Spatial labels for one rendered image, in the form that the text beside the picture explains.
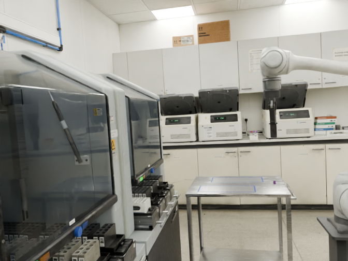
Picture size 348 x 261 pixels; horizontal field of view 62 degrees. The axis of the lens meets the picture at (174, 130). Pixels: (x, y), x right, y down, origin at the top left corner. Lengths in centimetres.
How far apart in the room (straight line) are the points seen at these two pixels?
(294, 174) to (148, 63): 241
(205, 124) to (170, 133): 47
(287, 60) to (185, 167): 270
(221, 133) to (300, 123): 95
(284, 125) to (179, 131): 129
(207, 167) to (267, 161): 75
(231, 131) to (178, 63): 118
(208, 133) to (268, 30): 173
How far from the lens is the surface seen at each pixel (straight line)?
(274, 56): 133
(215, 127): 375
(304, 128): 386
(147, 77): 419
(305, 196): 399
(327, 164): 396
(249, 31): 449
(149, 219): 152
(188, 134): 377
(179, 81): 409
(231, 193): 177
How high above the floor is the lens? 132
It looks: 4 degrees down
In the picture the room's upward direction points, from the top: 3 degrees counter-clockwise
